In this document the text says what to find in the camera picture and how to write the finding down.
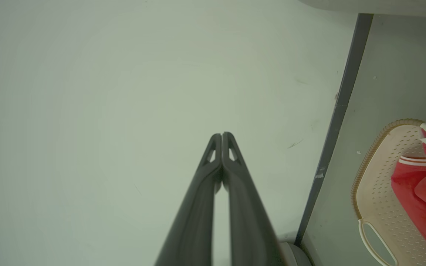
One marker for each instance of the red shorts with striped trim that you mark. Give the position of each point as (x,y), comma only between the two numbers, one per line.
(412,195)

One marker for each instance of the cream perforated laundry basket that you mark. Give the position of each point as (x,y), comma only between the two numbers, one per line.
(379,199)

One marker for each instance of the black baseboard strip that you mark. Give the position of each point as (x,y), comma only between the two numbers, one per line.
(337,118)

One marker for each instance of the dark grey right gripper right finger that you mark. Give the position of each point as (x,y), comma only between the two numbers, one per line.
(250,229)

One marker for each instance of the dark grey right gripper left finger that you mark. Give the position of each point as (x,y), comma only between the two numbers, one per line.
(194,221)

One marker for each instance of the grey rounded robot base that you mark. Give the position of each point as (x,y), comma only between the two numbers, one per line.
(296,256)

